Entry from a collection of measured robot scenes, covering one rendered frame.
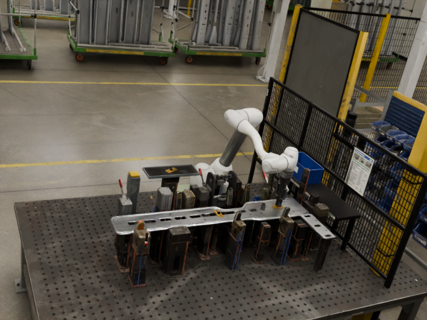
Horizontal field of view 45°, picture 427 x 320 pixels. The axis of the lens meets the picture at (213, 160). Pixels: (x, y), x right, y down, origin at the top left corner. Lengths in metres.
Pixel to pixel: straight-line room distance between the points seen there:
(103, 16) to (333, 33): 5.33
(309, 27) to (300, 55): 0.33
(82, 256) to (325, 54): 3.46
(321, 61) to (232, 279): 3.08
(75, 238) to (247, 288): 1.17
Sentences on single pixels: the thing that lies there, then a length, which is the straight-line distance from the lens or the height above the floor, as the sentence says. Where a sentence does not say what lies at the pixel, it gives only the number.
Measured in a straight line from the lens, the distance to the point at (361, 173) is 3.75.
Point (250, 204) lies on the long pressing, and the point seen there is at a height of 1.00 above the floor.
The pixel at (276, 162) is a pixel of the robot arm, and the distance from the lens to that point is 3.30.
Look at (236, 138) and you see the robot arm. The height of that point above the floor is 1.25.
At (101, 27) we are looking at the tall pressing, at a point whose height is 0.62.
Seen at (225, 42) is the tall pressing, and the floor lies 0.40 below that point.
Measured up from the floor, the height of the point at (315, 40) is 1.71.
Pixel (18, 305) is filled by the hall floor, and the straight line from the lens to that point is 4.13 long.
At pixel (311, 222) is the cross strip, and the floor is 1.00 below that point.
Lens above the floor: 2.74
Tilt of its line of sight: 25 degrees down
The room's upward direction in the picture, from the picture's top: 10 degrees clockwise
